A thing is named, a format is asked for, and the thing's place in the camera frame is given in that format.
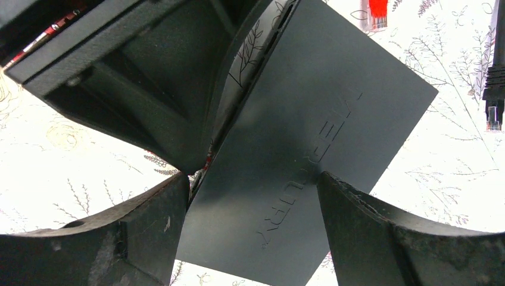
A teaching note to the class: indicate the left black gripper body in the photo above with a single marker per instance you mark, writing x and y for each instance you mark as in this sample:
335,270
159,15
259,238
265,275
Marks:
59,35

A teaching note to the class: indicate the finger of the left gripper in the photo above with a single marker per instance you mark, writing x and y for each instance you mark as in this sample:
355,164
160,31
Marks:
155,77

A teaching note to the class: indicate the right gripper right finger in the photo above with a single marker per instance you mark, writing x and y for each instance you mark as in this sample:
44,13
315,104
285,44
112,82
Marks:
375,243

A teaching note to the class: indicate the black network switch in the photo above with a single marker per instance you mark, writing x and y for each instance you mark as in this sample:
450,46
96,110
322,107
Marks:
329,98

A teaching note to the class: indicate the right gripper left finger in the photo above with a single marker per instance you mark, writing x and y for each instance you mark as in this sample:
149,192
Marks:
132,243

